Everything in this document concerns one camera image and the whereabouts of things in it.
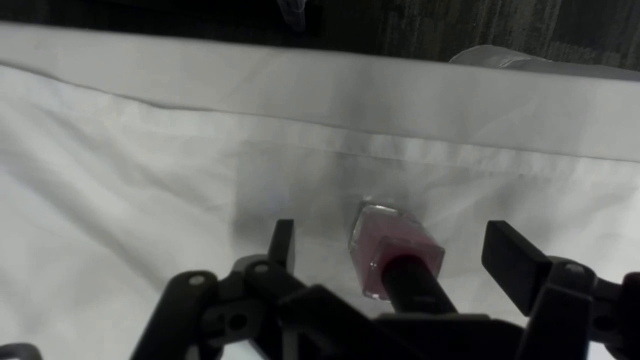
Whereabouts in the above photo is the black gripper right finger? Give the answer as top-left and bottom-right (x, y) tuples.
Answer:
(482, 220), (595, 360)

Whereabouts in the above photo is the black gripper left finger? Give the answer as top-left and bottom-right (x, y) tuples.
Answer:
(129, 220), (373, 360)

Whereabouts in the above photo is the pink nail polish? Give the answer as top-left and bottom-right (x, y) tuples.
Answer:
(347, 202), (456, 313)

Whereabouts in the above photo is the white tablecloth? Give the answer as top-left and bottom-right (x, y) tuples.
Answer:
(0, 24), (640, 360)

